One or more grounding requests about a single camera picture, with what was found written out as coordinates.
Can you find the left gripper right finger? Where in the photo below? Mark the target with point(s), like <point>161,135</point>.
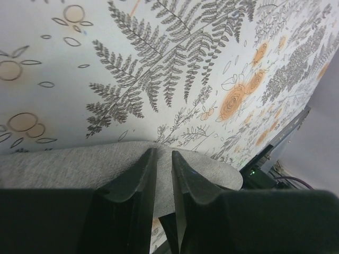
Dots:
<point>200,212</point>

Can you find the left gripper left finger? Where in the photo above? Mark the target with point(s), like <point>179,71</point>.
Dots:
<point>125,207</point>

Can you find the grey cloth napkin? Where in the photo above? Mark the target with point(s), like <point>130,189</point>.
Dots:
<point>88,167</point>

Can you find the floral tablecloth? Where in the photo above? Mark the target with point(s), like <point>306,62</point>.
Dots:
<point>214,80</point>

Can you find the aluminium frame rail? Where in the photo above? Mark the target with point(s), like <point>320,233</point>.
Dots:
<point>275,148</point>

